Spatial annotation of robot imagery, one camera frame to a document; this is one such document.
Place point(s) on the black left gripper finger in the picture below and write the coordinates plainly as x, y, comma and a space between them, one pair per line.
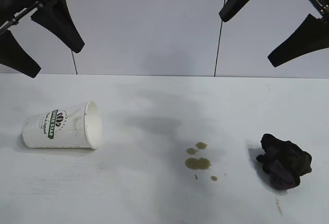
15, 57
61, 26

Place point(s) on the medium brown coffee drop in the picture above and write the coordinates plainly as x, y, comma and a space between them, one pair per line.
201, 145
191, 151

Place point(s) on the dark cloth rag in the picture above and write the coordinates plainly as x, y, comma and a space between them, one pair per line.
288, 162

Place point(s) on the tiny brown coffee drop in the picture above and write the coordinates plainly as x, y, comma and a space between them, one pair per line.
214, 178

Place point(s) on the large brown coffee puddle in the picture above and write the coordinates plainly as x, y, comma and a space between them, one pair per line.
196, 163

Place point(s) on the white paper coffee cup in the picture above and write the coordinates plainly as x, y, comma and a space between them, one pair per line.
64, 129

